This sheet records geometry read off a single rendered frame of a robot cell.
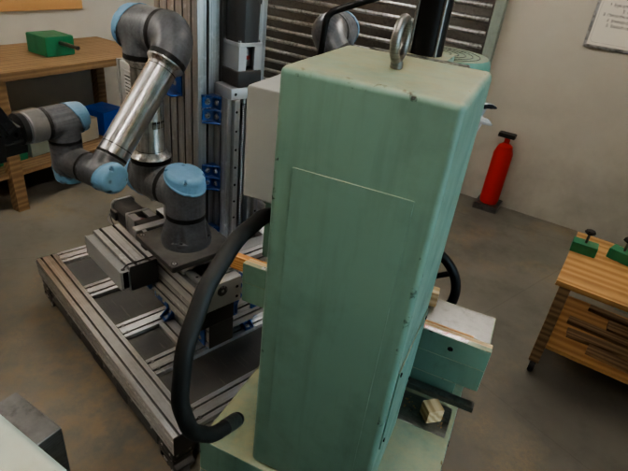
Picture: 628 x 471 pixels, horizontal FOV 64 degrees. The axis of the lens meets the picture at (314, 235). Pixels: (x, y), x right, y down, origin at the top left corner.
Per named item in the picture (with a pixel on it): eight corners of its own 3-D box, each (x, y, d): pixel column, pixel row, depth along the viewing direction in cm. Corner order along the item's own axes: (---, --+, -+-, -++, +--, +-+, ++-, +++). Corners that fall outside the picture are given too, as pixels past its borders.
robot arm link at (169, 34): (219, 37, 130) (124, 204, 123) (188, 30, 135) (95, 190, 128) (195, 5, 120) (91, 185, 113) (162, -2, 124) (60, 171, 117)
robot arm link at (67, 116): (95, 136, 126) (92, 103, 122) (54, 148, 118) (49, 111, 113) (75, 129, 129) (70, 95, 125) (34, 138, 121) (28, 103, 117)
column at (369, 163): (398, 423, 106) (497, 72, 70) (362, 516, 88) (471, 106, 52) (302, 382, 113) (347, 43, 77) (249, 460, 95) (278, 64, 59)
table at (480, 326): (495, 316, 135) (502, 298, 132) (478, 392, 110) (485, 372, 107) (293, 248, 154) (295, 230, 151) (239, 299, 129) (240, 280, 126)
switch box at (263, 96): (308, 183, 79) (320, 80, 71) (278, 206, 71) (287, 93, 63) (274, 173, 81) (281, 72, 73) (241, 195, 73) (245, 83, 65)
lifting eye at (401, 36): (407, 65, 67) (418, 12, 63) (394, 73, 62) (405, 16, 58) (396, 64, 67) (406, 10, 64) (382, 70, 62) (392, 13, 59)
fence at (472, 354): (485, 367, 109) (492, 349, 106) (484, 372, 107) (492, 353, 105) (245, 278, 127) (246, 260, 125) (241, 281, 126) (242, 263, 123)
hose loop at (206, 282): (294, 356, 100) (314, 192, 82) (191, 497, 73) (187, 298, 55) (270, 347, 102) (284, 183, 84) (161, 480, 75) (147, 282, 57)
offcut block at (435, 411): (419, 411, 109) (422, 400, 107) (434, 408, 110) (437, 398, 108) (425, 423, 106) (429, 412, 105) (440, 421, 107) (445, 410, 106)
